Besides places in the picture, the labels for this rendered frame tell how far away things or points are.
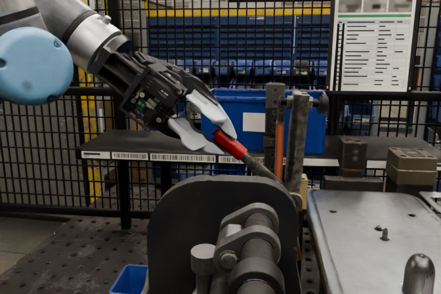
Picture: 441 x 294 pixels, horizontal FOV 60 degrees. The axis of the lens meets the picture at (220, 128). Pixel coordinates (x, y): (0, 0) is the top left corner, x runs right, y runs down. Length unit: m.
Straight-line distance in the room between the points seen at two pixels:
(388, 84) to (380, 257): 0.65
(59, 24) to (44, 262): 0.79
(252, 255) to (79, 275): 0.94
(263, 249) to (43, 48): 0.29
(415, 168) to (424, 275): 0.40
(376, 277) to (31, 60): 0.46
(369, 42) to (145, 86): 0.75
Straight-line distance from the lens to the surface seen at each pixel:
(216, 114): 0.53
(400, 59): 1.15
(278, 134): 0.65
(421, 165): 0.88
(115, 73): 0.51
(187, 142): 0.53
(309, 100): 0.54
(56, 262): 1.20
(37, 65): 0.40
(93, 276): 1.10
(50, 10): 0.56
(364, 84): 1.13
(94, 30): 0.54
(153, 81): 0.50
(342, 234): 0.63
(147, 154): 0.95
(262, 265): 0.18
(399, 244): 0.63
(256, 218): 0.24
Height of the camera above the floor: 1.28
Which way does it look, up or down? 13 degrees down
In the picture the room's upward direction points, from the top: straight up
